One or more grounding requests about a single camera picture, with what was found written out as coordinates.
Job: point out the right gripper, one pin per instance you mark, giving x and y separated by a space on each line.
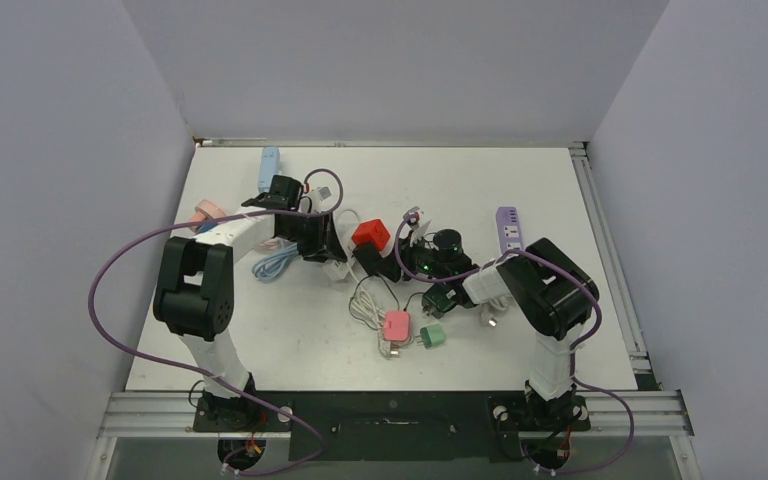
407 252

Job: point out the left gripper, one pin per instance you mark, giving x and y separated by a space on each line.
323 246

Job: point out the white power strip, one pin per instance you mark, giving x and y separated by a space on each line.
338 271

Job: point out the dark green cube socket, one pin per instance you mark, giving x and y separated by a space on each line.
440 299

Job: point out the black power adapter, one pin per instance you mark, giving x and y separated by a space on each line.
373 263

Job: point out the red pink plug adapter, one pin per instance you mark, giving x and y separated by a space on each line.
372 232

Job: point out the light green charger plug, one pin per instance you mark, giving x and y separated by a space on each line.
432 336

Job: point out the light blue power strip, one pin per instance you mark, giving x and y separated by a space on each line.
269 167

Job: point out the purple USB power strip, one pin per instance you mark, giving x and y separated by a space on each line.
508 228

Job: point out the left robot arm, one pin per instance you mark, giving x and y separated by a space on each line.
195 290

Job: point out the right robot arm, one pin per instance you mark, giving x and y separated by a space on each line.
553 293

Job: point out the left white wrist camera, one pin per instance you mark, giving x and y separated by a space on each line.
318 197

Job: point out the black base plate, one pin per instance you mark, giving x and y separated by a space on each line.
391 425

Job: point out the aluminium table frame rail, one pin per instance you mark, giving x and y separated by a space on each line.
657 413

